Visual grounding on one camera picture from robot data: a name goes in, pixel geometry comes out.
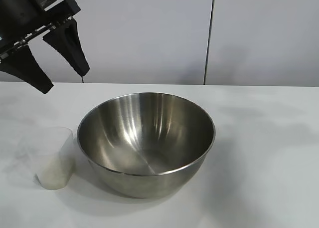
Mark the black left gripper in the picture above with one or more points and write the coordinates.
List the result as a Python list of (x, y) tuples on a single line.
[(22, 21)]

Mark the clear plastic measuring cup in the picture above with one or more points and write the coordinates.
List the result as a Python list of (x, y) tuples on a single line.
[(49, 148)]

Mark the white rice grains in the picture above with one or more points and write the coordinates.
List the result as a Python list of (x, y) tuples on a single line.
[(53, 174)]

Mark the stainless steel mixing bowl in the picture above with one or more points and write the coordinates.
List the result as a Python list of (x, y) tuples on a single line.
[(147, 143)]

